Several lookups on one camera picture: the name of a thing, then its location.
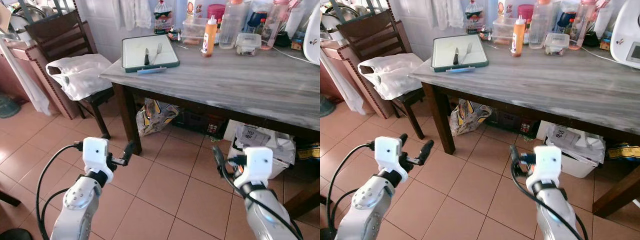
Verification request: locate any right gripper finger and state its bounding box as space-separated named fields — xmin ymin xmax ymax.
xmin=509 ymin=144 xmax=524 ymax=177
xmin=212 ymin=145 xmax=229 ymax=179

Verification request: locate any white plastic bin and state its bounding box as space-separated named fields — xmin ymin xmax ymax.
xmin=227 ymin=120 xmax=297 ymax=179
xmin=542 ymin=122 xmax=607 ymax=179

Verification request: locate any black crate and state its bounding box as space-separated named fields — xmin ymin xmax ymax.
xmin=172 ymin=106 xmax=227 ymax=139
xmin=482 ymin=106 xmax=540 ymax=139

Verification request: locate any yellow black printed bag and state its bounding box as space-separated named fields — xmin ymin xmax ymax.
xmin=448 ymin=98 xmax=494 ymax=137
xmin=136 ymin=97 xmax=180 ymax=137

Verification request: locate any white plastic bag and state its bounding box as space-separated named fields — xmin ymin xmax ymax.
xmin=357 ymin=53 xmax=424 ymax=101
xmin=46 ymin=53 xmax=114 ymax=101

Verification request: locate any grey top wooden table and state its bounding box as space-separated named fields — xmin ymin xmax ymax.
xmin=410 ymin=36 xmax=640 ymax=219
xmin=100 ymin=36 xmax=321 ymax=219

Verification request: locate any green floor item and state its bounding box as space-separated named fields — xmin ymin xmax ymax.
xmin=0 ymin=92 xmax=21 ymax=120
xmin=320 ymin=95 xmax=336 ymax=119

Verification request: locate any green-rimmed white tray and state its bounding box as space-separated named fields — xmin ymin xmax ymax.
xmin=431 ymin=33 xmax=490 ymax=73
xmin=121 ymin=34 xmax=181 ymax=74

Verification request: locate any dark wooden chair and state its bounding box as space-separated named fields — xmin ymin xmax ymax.
xmin=24 ymin=10 xmax=117 ymax=140
xmin=335 ymin=9 xmax=427 ymax=140

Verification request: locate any brown cabinet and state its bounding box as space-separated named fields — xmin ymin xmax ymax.
xmin=0 ymin=39 xmax=69 ymax=120
xmin=320 ymin=39 xmax=382 ymax=120

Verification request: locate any small clear lidded container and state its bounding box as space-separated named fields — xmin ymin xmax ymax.
xmin=543 ymin=32 xmax=571 ymax=57
xmin=235 ymin=32 xmax=262 ymax=57

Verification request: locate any orange sauce bottle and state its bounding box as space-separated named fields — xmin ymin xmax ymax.
xmin=510 ymin=15 xmax=527 ymax=57
xmin=201 ymin=15 xmax=219 ymax=58

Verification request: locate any white hanging towel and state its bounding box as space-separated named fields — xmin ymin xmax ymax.
xmin=431 ymin=0 xmax=465 ymax=30
xmin=119 ymin=0 xmax=154 ymax=31

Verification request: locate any clear plastic storage box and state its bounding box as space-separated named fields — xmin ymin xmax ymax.
xmin=180 ymin=18 xmax=210 ymax=46
xmin=492 ymin=18 xmax=519 ymax=46

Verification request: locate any packaged food bag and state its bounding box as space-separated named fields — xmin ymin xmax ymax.
xmin=153 ymin=0 xmax=174 ymax=35
xmin=464 ymin=0 xmax=484 ymax=35

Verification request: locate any tall clear plastic jar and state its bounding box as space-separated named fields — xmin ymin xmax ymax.
xmin=218 ymin=0 xmax=246 ymax=50
xmin=528 ymin=0 xmax=555 ymax=49

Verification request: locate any white kitchen appliance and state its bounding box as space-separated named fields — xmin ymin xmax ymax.
xmin=302 ymin=4 xmax=321 ymax=66
xmin=609 ymin=0 xmax=640 ymax=70

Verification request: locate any pink tinted clear bottle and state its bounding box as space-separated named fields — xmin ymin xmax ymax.
xmin=260 ymin=0 xmax=290 ymax=51
xmin=569 ymin=0 xmax=599 ymax=50

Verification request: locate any metal dish rack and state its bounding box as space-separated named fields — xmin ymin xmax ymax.
xmin=7 ymin=0 xmax=77 ymax=32
xmin=320 ymin=0 xmax=390 ymax=31

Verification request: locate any red lidded container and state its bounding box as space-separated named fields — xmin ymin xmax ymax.
xmin=517 ymin=4 xmax=536 ymax=24
xmin=206 ymin=4 xmax=226 ymax=24

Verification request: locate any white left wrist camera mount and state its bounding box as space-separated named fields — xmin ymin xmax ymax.
xmin=374 ymin=136 xmax=410 ymax=175
xmin=82 ymin=137 xmax=113 ymax=174

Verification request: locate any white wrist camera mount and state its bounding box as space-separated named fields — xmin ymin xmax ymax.
xmin=526 ymin=145 xmax=563 ymax=190
xmin=82 ymin=137 xmax=113 ymax=174
xmin=234 ymin=146 xmax=274 ymax=189
xmin=374 ymin=136 xmax=410 ymax=175

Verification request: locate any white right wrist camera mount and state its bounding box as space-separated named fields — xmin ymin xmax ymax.
xmin=526 ymin=145 xmax=563 ymax=190
xmin=234 ymin=146 xmax=274 ymax=189

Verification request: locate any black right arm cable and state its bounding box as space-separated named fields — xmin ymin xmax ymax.
xmin=216 ymin=160 xmax=304 ymax=240
xmin=511 ymin=162 xmax=590 ymax=240

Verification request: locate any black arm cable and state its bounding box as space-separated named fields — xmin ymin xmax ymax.
xmin=216 ymin=160 xmax=304 ymax=240
xmin=511 ymin=162 xmax=590 ymax=240
xmin=36 ymin=141 xmax=84 ymax=240
xmin=326 ymin=141 xmax=376 ymax=240

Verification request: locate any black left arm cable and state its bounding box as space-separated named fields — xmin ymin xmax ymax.
xmin=326 ymin=141 xmax=376 ymax=240
xmin=36 ymin=141 xmax=84 ymax=240

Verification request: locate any white power cable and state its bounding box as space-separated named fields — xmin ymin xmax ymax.
xmin=260 ymin=45 xmax=321 ymax=66
xmin=570 ymin=44 xmax=619 ymax=65

